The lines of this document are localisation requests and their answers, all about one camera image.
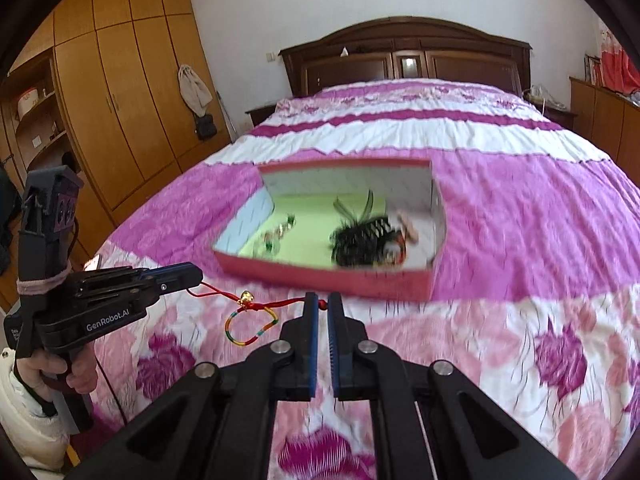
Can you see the white object on nightstand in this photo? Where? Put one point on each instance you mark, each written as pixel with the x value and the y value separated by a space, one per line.
pixel 542 96

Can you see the pink floral bedspread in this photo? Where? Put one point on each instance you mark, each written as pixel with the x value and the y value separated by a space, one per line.
pixel 500 210

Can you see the tan hair clip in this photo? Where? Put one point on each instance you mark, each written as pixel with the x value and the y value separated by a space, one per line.
pixel 409 225

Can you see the row of books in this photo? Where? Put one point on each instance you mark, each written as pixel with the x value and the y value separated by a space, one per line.
pixel 591 70

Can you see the dark wooden headboard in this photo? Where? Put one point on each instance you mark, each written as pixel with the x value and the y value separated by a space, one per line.
pixel 405 45

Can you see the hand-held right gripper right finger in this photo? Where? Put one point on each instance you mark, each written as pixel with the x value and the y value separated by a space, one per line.
pixel 334 350

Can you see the white round container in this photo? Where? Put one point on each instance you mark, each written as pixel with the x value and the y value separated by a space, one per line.
pixel 28 102

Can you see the low wooden cabinet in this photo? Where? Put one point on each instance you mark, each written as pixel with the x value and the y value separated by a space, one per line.
pixel 605 120

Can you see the thin metal pole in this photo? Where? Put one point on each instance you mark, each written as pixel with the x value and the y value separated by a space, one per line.
pixel 225 115

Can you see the pink elastic band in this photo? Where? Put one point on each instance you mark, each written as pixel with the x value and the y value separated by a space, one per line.
pixel 42 284

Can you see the black feather hair clip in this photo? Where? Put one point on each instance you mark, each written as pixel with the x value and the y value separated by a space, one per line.
pixel 357 240

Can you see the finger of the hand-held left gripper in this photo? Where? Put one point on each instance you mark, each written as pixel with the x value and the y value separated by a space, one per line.
pixel 175 276

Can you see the wooden wardrobe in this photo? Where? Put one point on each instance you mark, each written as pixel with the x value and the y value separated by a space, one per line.
pixel 115 100

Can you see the dark wooden nightstand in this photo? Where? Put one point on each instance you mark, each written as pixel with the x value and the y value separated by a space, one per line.
pixel 555 117
pixel 261 115

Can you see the person's left hand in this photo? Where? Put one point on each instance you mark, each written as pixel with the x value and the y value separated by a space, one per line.
pixel 40 372

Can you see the pink cardboard box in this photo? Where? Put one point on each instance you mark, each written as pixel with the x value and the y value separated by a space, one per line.
pixel 325 280

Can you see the green paper sheet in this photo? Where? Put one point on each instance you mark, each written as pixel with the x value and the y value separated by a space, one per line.
pixel 310 220

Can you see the black shoulder bag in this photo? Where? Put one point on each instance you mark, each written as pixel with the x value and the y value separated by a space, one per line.
pixel 205 127

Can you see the person's left forearm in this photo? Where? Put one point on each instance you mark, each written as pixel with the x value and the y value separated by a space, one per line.
pixel 25 430

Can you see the pink and white curtain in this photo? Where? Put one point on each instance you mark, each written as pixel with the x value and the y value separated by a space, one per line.
pixel 620 65

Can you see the white cloth bag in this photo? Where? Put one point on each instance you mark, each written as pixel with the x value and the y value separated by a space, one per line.
pixel 194 90

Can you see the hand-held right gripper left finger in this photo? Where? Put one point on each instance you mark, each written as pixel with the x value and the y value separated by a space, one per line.
pixel 312 350

